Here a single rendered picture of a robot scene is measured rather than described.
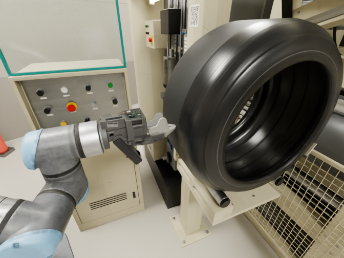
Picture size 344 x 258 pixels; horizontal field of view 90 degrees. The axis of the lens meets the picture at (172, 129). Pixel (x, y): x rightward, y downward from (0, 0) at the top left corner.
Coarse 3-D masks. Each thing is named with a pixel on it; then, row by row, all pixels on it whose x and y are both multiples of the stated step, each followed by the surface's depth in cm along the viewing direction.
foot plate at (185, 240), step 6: (174, 216) 155; (174, 222) 150; (204, 222) 150; (174, 228) 146; (180, 228) 146; (204, 228) 146; (180, 234) 141; (192, 234) 141; (198, 234) 141; (204, 234) 141; (210, 234) 142; (180, 240) 138; (186, 240) 138; (192, 240) 138; (198, 240) 138
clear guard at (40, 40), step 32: (0, 0) 70; (32, 0) 74; (64, 0) 77; (96, 0) 81; (0, 32) 74; (32, 32) 78; (64, 32) 82; (96, 32) 87; (32, 64) 84; (64, 64) 88; (96, 64) 94
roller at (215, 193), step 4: (208, 188) 71; (212, 192) 68; (216, 192) 67; (220, 192) 66; (224, 192) 67; (216, 196) 66; (220, 196) 65; (224, 196) 65; (216, 200) 67; (220, 200) 65; (224, 200) 64; (228, 200) 64; (220, 204) 64; (224, 204) 64; (228, 204) 66
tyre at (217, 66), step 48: (192, 48) 54; (240, 48) 40; (288, 48) 40; (336, 48) 46; (192, 96) 45; (240, 96) 41; (288, 96) 78; (336, 96) 57; (192, 144) 48; (240, 144) 90; (288, 144) 76
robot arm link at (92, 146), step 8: (96, 120) 45; (80, 128) 41; (88, 128) 42; (96, 128) 42; (80, 136) 41; (88, 136) 41; (96, 136) 42; (88, 144) 41; (96, 144) 42; (88, 152) 42; (96, 152) 43
